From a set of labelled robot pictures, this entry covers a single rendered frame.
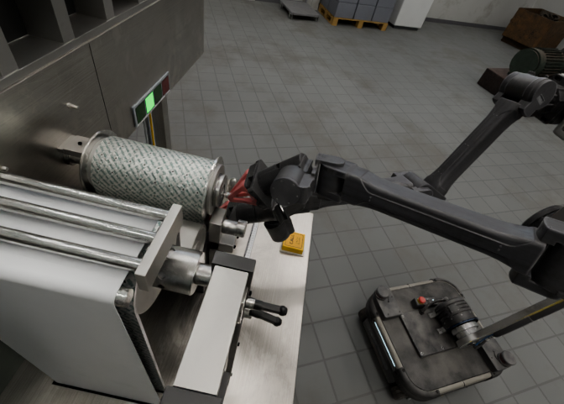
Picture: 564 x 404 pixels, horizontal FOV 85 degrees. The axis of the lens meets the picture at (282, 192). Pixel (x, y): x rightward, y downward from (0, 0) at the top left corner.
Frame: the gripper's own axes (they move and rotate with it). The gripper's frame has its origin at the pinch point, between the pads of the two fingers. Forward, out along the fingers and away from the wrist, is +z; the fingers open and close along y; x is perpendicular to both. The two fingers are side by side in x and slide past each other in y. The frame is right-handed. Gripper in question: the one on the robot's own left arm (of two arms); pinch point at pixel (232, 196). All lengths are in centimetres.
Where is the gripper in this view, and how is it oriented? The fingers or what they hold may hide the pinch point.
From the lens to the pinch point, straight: 72.2
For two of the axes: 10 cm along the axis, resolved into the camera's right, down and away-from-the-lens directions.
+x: -5.3, -6.6, -5.3
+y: 1.2, -6.8, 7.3
